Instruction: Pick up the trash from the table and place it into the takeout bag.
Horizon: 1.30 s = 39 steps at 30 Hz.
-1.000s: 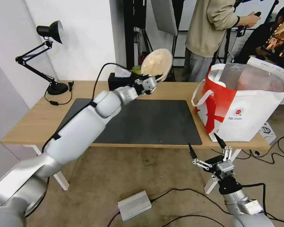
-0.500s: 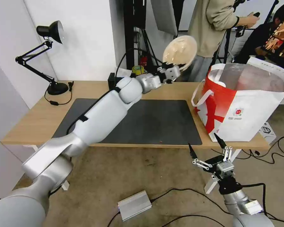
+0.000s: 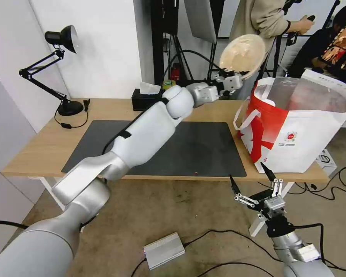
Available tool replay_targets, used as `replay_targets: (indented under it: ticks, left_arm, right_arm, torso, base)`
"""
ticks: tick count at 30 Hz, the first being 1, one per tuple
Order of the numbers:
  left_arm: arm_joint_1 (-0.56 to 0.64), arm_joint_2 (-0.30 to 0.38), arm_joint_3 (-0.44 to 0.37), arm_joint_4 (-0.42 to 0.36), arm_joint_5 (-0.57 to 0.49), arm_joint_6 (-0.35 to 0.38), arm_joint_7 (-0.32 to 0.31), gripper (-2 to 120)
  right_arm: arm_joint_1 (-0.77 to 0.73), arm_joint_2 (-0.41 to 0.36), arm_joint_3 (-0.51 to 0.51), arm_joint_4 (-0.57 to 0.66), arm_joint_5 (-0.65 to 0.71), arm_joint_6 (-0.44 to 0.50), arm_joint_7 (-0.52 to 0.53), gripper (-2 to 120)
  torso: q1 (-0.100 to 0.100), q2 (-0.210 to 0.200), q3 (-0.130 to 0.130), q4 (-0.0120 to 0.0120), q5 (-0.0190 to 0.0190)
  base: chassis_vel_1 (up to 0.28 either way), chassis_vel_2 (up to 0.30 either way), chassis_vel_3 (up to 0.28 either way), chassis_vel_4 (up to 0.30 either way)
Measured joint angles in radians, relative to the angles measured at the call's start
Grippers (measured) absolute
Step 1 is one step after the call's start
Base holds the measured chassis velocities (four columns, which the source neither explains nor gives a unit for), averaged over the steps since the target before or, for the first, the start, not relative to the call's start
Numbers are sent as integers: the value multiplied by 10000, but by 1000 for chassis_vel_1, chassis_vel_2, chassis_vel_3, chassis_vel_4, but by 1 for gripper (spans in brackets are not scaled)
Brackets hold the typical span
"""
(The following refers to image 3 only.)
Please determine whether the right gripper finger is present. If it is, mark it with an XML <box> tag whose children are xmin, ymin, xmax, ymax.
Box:
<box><xmin>261</xmin><ymin>162</ymin><xmax>284</xmax><ymax>199</ymax></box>
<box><xmin>229</xmin><ymin>174</ymin><xmax>261</xmax><ymax>209</ymax></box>

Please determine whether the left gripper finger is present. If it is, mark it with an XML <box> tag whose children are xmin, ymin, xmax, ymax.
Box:
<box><xmin>218</xmin><ymin>87</ymin><xmax>238</xmax><ymax>98</ymax></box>
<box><xmin>214</xmin><ymin>67</ymin><xmax>238</xmax><ymax>82</ymax></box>

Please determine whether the black desk lamp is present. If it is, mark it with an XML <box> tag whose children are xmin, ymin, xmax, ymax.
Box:
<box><xmin>19</xmin><ymin>25</ymin><xmax>85</xmax><ymax>117</ymax></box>

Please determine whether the person's hand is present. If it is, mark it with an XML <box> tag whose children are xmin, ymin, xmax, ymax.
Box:
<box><xmin>288</xmin><ymin>16</ymin><xmax>315</xmax><ymax>34</ymax></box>

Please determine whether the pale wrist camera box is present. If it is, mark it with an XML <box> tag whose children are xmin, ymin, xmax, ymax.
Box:
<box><xmin>223</xmin><ymin>75</ymin><xmax>244</xmax><ymax>91</ymax></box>
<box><xmin>263</xmin><ymin>196</ymin><xmax>286</xmax><ymax>217</ymax></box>

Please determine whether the white red takeout bag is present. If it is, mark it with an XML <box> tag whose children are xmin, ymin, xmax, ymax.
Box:
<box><xmin>233</xmin><ymin>68</ymin><xmax>346</xmax><ymax>174</ymax></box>

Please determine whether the silver metal power box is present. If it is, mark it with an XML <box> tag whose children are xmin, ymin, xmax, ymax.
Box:
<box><xmin>143</xmin><ymin>232</ymin><xmax>186</xmax><ymax>271</ymax></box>

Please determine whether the black lamp cable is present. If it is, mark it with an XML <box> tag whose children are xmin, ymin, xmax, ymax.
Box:
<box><xmin>54</xmin><ymin>99</ymin><xmax>91</xmax><ymax>130</ymax></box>

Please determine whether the black desk mat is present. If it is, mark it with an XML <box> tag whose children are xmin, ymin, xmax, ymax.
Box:
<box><xmin>61</xmin><ymin>120</ymin><xmax>247</xmax><ymax>178</ymax></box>

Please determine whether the monitor screen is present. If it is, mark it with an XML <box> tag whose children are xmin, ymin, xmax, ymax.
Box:
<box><xmin>319</xmin><ymin>2</ymin><xmax>346</xmax><ymax>71</ymax></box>

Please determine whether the beige paper bowl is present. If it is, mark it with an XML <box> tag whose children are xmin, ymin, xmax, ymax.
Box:
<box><xmin>220</xmin><ymin>34</ymin><xmax>266</xmax><ymax>80</ymax></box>

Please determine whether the white printed carton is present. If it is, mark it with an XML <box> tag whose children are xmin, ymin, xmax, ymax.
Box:
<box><xmin>315</xmin><ymin>149</ymin><xmax>338</xmax><ymax>177</ymax></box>

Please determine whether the black floor cable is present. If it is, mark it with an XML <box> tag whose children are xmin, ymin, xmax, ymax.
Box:
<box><xmin>183</xmin><ymin>229</ymin><xmax>286</xmax><ymax>263</ymax></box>
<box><xmin>285</xmin><ymin>163</ymin><xmax>346</xmax><ymax>201</ymax></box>
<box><xmin>0</xmin><ymin>220</ymin><xmax>28</xmax><ymax>230</ymax></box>

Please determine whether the seated person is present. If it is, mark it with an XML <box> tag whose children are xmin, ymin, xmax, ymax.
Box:
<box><xmin>287</xmin><ymin>22</ymin><xmax>345</xmax><ymax>79</ymax></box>

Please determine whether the white softbox reflector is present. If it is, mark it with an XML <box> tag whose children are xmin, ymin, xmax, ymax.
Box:
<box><xmin>184</xmin><ymin>0</ymin><xmax>217</xmax><ymax>43</ymax></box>

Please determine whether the black tissue box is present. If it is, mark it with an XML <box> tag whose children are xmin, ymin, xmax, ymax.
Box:
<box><xmin>131</xmin><ymin>88</ymin><xmax>164</xmax><ymax>111</ymax></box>

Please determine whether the black light stand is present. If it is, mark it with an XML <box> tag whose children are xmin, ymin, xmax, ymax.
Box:
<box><xmin>161</xmin><ymin>32</ymin><xmax>220</xmax><ymax>87</ymax></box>

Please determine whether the white tissue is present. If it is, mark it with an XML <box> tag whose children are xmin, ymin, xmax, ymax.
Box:
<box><xmin>139</xmin><ymin>81</ymin><xmax>161</xmax><ymax>95</ymax></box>

